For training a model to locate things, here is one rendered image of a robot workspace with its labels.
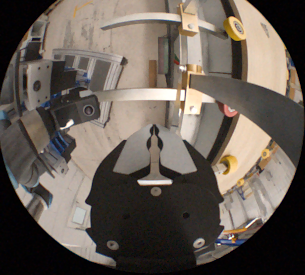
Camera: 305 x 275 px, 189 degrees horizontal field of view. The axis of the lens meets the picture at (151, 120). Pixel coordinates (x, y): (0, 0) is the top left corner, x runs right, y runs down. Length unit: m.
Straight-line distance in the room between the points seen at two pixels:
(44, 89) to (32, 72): 0.08
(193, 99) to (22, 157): 0.37
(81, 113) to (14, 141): 0.14
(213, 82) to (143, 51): 1.03
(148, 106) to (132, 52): 0.70
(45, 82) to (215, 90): 0.44
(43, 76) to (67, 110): 0.21
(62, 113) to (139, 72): 1.00
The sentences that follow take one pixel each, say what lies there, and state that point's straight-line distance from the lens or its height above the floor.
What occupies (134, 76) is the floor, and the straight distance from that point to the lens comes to 1.12.
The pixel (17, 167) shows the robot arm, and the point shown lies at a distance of 0.19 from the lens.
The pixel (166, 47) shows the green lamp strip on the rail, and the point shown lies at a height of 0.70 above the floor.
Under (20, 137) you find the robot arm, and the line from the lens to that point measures 0.18.
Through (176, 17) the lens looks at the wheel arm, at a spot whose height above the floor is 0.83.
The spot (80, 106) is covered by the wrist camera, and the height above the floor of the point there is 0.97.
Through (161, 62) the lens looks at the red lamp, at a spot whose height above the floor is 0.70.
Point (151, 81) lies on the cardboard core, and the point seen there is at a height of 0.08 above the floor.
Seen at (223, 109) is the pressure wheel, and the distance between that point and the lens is 0.28.
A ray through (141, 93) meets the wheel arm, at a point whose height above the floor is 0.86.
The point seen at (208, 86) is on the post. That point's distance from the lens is 0.17.
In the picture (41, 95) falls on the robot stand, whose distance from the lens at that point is 0.38.
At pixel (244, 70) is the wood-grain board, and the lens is 0.36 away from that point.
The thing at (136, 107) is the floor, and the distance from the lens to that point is 1.18.
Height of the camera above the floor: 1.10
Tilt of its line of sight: 63 degrees down
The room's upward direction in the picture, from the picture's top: 178 degrees counter-clockwise
